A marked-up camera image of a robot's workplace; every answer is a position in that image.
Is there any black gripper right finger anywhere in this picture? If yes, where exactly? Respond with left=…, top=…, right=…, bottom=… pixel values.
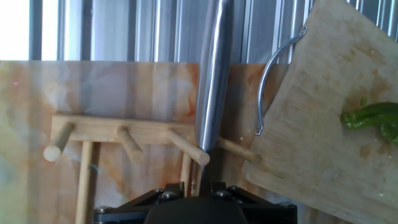
left=208, top=181, right=298, bottom=224

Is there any green chili pepper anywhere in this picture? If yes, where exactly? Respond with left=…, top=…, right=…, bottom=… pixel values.
left=340, top=98, right=398, bottom=146

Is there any steel kitchen knife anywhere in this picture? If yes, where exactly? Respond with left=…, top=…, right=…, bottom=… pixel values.
left=194, top=0, right=236, bottom=197

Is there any bamboo cutting board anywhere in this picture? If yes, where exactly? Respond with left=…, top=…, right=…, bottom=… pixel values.
left=241, top=0, right=398, bottom=224

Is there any wooden dish rack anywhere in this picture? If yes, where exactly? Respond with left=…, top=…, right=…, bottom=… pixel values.
left=43, top=113, right=264, bottom=224

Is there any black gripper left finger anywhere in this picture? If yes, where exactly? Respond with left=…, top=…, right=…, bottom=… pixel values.
left=93, top=182, right=187, bottom=224

